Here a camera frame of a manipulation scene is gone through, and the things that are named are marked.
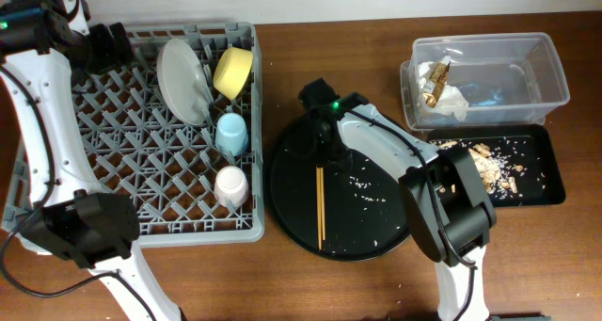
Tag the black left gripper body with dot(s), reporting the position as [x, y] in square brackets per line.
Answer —
[102, 52]

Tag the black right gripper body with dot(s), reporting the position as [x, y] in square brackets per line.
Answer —
[332, 151]

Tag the wooden chopstick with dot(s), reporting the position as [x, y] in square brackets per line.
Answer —
[319, 208]
[323, 203]

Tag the grey round plate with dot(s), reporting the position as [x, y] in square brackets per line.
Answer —
[182, 82]

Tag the blue plastic cup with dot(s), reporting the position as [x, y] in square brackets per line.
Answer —
[231, 134]

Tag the pink plastic cup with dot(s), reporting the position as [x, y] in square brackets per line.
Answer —
[231, 185]

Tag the gold snack wrapper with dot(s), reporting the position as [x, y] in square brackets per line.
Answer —
[441, 74]

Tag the white tissue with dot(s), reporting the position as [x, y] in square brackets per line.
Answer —
[423, 74]
[452, 102]

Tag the yellow bowl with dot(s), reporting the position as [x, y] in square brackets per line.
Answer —
[232, 70]

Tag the food scraps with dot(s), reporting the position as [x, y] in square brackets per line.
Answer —
[499, 175]

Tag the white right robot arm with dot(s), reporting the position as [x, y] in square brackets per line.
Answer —
[448, 211]

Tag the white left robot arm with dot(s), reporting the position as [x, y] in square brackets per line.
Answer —
[46, 45]

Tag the grey dishwasher rack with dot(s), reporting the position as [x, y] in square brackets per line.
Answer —
[137, 147]

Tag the black round tray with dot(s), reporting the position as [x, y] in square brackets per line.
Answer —
[364, 213]

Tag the clear plastic bin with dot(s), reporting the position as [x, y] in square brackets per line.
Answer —
[514, 78]

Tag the black rectangular bin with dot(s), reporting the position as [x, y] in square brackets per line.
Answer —
[527, 145]

